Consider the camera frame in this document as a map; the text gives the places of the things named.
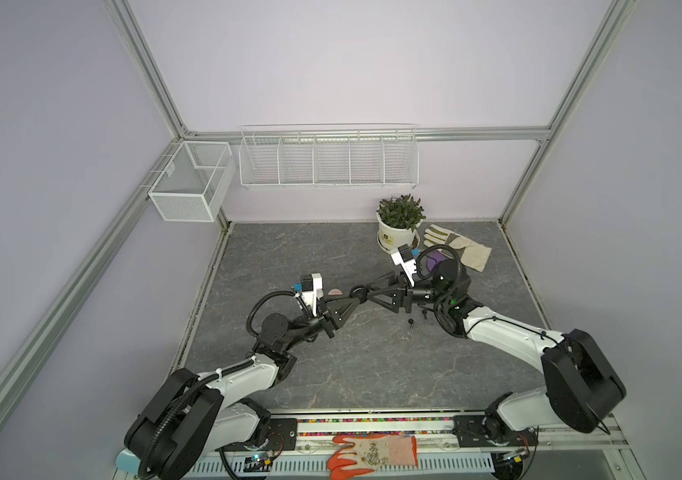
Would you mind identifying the beige gardening glove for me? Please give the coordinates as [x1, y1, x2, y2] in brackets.
[424, 224, 492, 272]

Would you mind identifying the potted green plant white pot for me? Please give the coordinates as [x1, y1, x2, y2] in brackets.
[376, 194, 426, 252]

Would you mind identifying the red white work glove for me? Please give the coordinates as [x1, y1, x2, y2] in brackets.
[327, 434, 419, 480]

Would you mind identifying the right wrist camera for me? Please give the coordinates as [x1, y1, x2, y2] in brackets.
[390, 245, 418, 287]

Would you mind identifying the teal plastic scoop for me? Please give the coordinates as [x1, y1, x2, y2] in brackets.
[115, 449, 140, 475]

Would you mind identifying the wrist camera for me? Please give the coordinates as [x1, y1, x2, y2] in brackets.
[293, 273, 323, 318]
[390, 245, 418, 287]

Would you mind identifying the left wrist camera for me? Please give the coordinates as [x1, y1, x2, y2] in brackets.
[293, 273, 323, 318]

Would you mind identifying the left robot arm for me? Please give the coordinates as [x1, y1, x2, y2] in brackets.
[124, 286, 369, 479]

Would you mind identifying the white mesh box basket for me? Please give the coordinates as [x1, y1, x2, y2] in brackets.
[149, 141, 236, 223]

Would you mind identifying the white wire shelf basket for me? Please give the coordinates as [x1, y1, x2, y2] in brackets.
[239, 123, 420, 189]

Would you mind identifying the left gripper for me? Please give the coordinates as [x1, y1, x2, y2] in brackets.
[283, 294, 359, 352]

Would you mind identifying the black earbud charging case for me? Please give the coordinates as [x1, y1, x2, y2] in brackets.
[350, 285, 369, 304]

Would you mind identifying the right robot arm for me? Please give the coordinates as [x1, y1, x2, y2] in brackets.
[352, 244, 627, 445]

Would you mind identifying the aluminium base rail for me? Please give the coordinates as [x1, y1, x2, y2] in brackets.
[249, 410, 629, 453]

